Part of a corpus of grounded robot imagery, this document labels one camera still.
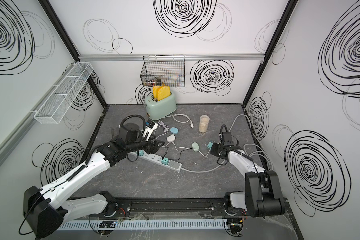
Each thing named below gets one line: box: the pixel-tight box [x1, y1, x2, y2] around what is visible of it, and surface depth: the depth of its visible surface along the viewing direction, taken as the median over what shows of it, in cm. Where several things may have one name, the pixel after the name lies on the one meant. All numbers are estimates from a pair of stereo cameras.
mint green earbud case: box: [192, 142, 200, 152], surface depth 96 cm
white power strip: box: [128, 152, 182, 172], surface depth 88 cm
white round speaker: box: [166, 134, 176, 143], surface depth 101 cm
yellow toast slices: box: [152, 85, 171, 101], surface depth 104 cm
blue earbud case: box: [170, 127, 179, 135], surface depth 104 cm
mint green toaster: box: [144, 92, 177, 121], surface depth 105 cm
